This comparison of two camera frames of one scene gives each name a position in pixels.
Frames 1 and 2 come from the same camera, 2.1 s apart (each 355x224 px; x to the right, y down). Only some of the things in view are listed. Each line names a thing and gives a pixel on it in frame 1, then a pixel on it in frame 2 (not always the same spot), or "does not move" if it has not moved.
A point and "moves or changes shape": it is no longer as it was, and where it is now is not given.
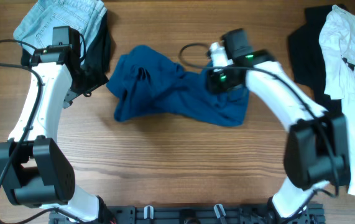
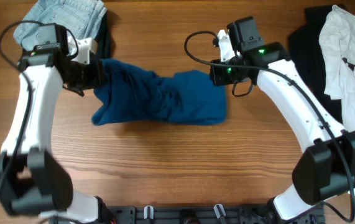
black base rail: x=194 y=214 does not move
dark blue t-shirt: x=142 y=77 moves or changes shape
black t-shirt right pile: x=309 y=73 does not move
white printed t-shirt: x=348 y=49 does not move
